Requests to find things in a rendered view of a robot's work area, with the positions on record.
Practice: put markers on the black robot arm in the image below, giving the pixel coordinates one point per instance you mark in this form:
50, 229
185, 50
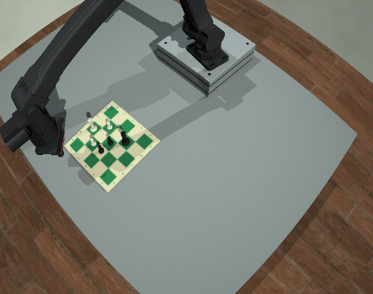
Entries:
30, 94

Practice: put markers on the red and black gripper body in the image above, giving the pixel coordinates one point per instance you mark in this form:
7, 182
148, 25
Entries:
52, 137

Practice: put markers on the green and cream chessboard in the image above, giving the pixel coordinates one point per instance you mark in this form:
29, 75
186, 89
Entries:
109, 168

